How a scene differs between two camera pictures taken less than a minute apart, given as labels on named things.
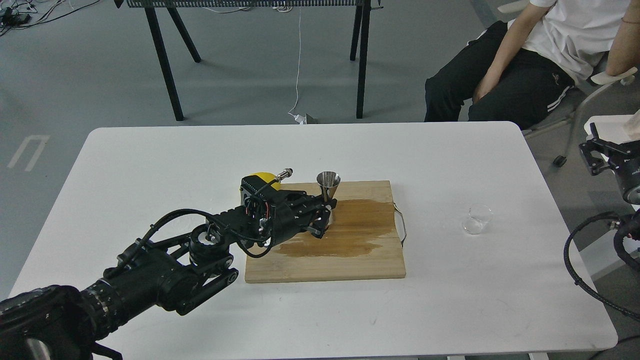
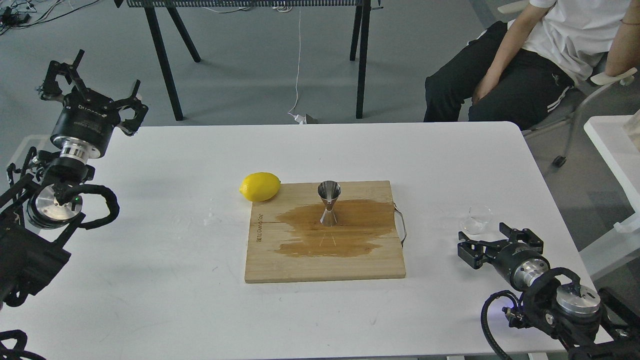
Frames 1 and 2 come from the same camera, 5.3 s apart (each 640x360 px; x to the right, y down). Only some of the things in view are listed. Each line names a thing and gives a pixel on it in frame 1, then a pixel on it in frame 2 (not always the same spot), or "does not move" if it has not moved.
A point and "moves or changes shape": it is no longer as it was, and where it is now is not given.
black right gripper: (598, 151) -> (521, 264)
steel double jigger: (328, 181) moves or changes shape
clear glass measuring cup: (480, 216) does not move
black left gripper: (284, 214) -> (85, 121)
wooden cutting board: (362, 242) does not move
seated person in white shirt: (517, 74) does not move
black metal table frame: (362, 7) does not move
